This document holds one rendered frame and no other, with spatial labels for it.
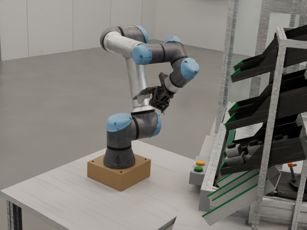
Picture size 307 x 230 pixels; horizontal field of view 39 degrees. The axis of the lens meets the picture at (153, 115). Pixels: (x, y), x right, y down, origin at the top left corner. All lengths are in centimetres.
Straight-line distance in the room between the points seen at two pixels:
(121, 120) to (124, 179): 27
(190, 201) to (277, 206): 38
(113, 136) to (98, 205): 32
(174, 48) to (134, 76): 38
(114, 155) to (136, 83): 35
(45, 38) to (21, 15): 77
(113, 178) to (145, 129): 27
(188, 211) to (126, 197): 29
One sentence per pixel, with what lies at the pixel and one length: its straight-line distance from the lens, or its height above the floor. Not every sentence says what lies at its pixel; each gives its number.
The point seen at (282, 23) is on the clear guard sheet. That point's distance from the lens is 316.
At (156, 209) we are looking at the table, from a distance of 190.
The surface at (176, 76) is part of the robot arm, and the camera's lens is 172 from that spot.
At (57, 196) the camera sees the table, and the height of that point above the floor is 86.
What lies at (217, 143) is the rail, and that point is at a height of 96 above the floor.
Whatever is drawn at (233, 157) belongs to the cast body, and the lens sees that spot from 152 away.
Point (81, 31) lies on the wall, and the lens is 1008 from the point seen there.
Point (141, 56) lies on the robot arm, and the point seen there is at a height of 151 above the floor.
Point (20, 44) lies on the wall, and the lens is 907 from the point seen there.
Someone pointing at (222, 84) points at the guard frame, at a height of 118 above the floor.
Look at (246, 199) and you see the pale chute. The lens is 149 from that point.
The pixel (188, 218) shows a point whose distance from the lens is 185.
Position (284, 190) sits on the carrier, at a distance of 195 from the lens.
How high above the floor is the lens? 183
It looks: 18 degrees down
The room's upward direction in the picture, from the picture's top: 4 degrees clockwise
